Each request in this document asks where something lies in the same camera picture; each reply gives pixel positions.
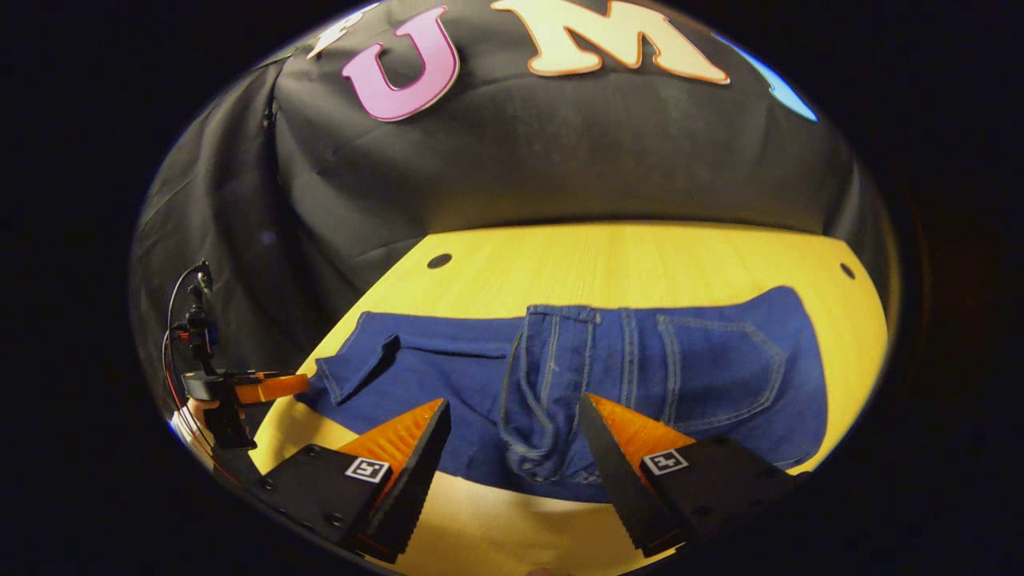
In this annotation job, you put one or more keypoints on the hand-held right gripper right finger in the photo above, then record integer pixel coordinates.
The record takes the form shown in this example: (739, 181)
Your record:
(612, 472)

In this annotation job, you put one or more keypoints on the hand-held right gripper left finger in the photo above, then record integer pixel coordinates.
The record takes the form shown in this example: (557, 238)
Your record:
(416, 476)

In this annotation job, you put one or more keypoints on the blue denim jeans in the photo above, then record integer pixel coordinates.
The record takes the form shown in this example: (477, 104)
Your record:
(640, 376)

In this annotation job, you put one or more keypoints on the black backdrop cloth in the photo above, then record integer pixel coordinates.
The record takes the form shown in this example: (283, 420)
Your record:
(520, 160)

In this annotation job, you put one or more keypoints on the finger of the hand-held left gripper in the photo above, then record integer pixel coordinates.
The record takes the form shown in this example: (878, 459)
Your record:
(272, 388)

